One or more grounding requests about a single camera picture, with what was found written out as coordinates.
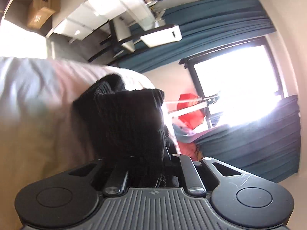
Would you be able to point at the dark framed window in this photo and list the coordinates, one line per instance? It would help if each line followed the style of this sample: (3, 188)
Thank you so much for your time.
(239, 76)

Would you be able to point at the bed with pastel sheet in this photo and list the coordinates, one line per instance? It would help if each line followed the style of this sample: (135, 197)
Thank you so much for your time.
(36, 100)

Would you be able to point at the white drawer cabinet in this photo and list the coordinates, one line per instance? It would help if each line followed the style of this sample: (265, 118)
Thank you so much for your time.
(81, 19)

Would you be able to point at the red garment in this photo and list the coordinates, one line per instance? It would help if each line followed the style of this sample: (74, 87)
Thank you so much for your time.
(191, 122)

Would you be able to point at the blue curtain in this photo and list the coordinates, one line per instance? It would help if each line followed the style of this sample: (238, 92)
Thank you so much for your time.
(215, 16)
(251, 148)

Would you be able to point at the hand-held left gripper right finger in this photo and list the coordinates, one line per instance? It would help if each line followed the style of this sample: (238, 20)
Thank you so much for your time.
(186, 170)

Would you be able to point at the open cardboard box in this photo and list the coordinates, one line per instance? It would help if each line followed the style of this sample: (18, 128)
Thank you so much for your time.
(40, 7)

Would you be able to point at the white backed dark chair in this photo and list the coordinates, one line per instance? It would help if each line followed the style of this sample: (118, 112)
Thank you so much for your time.
(163, 36)

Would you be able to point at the pile of colourful clothes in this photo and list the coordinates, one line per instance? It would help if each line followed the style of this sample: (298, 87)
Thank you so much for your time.
(187, 146)

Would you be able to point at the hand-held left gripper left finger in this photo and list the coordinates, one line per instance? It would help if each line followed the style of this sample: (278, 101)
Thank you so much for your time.
(120, 175)

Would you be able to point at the white garment steamer stand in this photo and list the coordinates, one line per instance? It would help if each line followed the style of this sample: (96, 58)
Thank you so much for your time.
(208, 99)

